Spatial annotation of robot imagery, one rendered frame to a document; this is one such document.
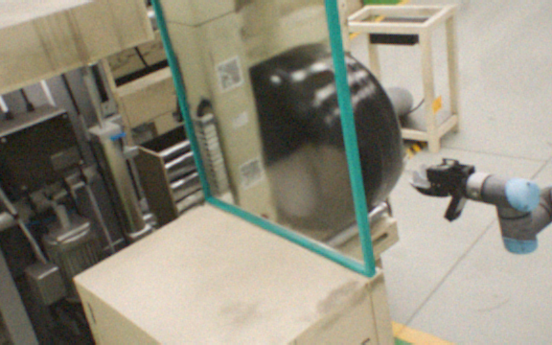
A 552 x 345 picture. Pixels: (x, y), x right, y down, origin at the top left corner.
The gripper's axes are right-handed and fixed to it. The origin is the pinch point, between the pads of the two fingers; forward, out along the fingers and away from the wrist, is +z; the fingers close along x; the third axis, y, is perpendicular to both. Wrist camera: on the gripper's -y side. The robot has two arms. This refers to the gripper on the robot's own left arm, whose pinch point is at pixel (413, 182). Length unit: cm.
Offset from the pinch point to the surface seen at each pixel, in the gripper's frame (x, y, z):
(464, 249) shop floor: -106, -101, 84
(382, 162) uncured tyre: 2.1, 6.2, 7.8
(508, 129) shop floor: -224, -94, 138
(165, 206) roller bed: 39, -1, 74
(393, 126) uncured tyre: -4.5, 14.2, 7.6
